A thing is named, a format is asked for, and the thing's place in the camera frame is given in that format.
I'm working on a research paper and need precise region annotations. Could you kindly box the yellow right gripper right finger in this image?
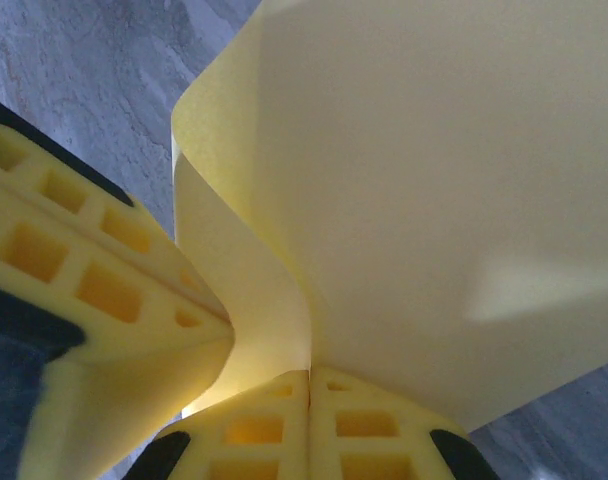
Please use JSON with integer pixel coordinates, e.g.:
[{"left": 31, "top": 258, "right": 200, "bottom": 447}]
[{"left": 309, "top": 366, "right": 500, "bottom": 480}]

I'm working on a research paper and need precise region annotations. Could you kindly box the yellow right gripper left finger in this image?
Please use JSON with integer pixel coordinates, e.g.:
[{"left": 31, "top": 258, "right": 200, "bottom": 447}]
[{"left": 128, "top": 369, "right": 311, "bottom": 480}]

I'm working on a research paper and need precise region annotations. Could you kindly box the pale yellow paper sheet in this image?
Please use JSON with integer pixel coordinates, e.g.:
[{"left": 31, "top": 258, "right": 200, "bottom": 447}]
[{"left": 171, "top": 0, "right": 608, "bottom": 434}]

